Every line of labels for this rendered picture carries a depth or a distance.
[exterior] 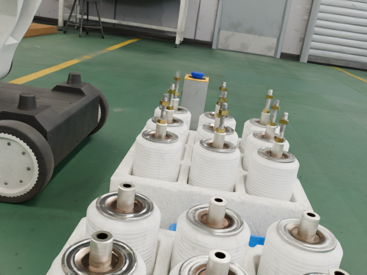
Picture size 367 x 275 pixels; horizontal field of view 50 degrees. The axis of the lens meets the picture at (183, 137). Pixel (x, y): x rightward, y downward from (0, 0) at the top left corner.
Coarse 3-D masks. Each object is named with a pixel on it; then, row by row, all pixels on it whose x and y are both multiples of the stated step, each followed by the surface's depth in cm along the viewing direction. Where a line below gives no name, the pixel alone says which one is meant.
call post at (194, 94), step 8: (184, 80) 113; (192, 80) 113; (184, 88) 113; (192, 88) 113; (200, 88) 113; (184, 96) 114; (192, 96) 114; (200, 96) 114; (184, 104) 115; (192, 104) 115; (200, 104) 114; (192, 112) 115; (200, 112) 115; (192, 120) 116; (192, 128) 117
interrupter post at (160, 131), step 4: (156, 124) 78; (160, 124) 77; (164, 124) 77; (156, 128) 78; (160, 128) 77; (164, 128) 78; (156, 132) 78; (160, 132) 78; (164, 132) 78; (156, 136) 78; (160, 136) 78; (164, 136) 78
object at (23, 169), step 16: (0, 128) 88; (16, 128) 88; (32, 128) 92; (0, 144) 91; (16, 144) 90; (32, 144) 89; (48, 144) 93; (0, 160) 92; (16, 160) 92; (32, 160) 92; (48, 160) 92; (0, 176) 93; (16, 176) 93; (32, 176) 93; (48, 176) 93; (0, 192) 93; (16, 192) 93; (32, 192) 93
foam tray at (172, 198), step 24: (192, 144) 99; (120, 168) 79; (240, 168) 88; (144, 192) 75; (168, 192) 74; (192, 192) 74; (216, 192) 75; (240, 192) 76; (168, 216) 76; (240, 216) 74; (264, 216) 74; (288, 216) 74
